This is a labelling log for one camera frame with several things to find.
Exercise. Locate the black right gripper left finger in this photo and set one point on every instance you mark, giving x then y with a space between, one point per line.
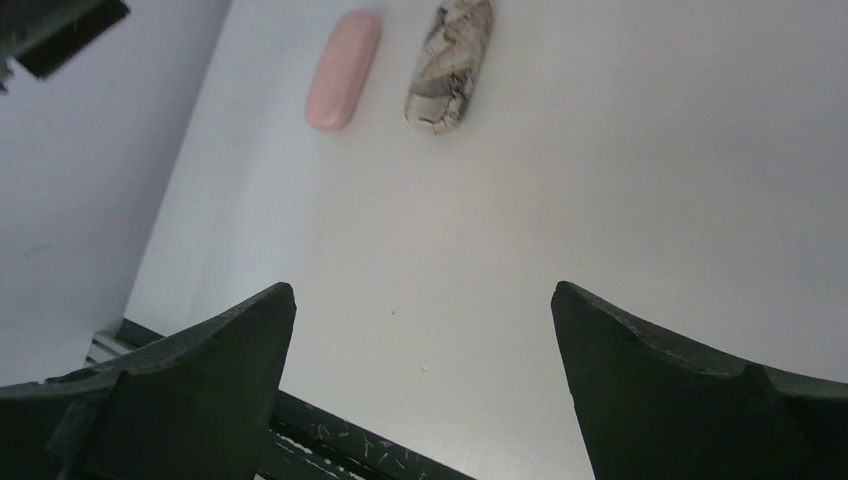
193 405

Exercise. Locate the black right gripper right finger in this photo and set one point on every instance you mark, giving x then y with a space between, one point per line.
654 404

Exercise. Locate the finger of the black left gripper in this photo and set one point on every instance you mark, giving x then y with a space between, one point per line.
43 35

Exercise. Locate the map print glasses case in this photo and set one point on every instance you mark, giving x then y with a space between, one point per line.
448 65

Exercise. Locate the pink glasses case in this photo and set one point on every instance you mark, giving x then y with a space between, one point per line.
342 70

